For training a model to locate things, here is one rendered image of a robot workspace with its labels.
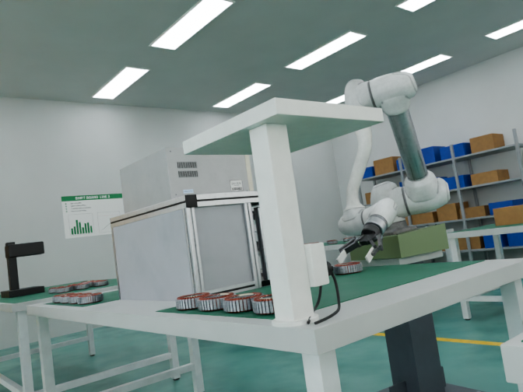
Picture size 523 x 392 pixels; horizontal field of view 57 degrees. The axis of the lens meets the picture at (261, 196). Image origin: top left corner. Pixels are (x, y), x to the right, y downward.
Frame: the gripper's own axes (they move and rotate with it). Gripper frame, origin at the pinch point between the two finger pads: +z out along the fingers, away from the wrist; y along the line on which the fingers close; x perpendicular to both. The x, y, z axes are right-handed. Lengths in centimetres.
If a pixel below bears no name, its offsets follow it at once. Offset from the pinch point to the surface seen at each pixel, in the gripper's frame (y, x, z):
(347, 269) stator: -3.0, 2.4, 9.3
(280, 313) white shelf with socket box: -40, 42, 77
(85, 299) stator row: 99, 30, 57
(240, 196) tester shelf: 20, 45, 17
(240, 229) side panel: 21.5, 34.7, 24.0
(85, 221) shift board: 555, -17, -175
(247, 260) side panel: 21.4, 23.8, 29.3
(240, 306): -16, 36, 69
